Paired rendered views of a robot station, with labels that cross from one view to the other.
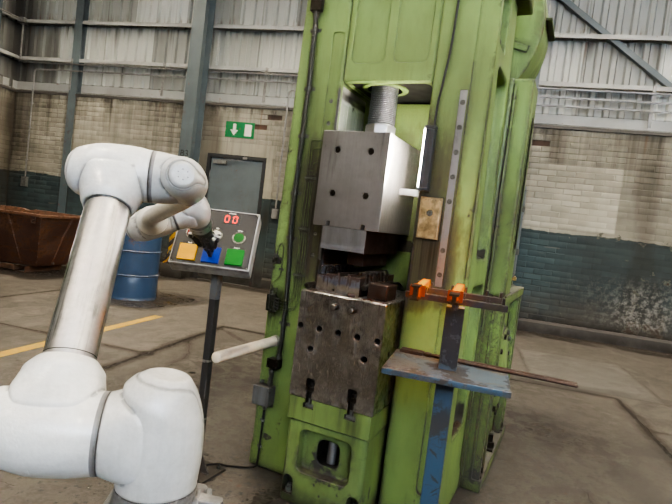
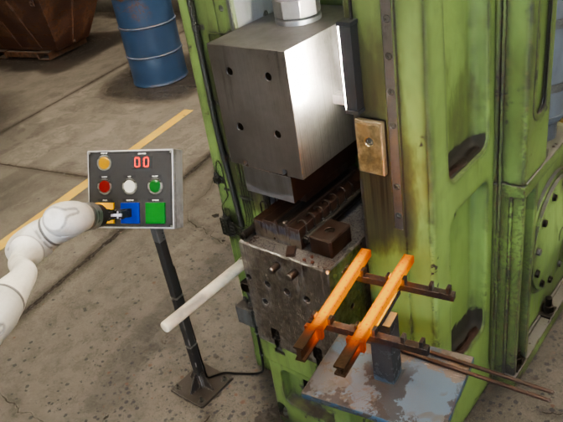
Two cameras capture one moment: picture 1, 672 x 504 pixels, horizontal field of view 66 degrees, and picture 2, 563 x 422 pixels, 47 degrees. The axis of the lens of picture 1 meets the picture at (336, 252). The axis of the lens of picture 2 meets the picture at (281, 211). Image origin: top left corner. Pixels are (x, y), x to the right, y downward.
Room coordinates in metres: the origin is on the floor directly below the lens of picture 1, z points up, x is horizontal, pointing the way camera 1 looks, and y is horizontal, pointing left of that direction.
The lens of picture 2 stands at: (0.44, -0.63, 2.12)
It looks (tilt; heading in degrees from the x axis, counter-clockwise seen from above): 31 degrees down; 19
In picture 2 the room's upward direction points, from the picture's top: 10 degrees counter-clockwise
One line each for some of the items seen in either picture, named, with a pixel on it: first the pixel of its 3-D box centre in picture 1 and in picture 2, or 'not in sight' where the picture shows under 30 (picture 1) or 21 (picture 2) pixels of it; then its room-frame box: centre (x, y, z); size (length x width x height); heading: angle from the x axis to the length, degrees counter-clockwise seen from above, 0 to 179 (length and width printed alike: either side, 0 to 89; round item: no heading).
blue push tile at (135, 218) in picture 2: (211, 255); (131, 213); (2.18, 0.52, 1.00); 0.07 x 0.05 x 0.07; 90
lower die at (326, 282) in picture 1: (357, 280); (313, 201); (2.33, -0.11, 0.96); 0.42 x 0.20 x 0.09; 155
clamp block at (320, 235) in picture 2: (382, 291); (331, 238); (2.12, -0.21, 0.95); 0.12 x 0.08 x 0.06; 155
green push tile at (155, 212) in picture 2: (234, 257); (156, 213); (2.18, 0.42, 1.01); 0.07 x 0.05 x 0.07; 90
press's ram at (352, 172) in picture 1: (377, 186); (307, 88); (2.31, -0.15, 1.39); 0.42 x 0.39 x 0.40; 155
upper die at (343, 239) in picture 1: (362, 240); (307, 155); (2.33, -0.11, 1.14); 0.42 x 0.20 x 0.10; 155
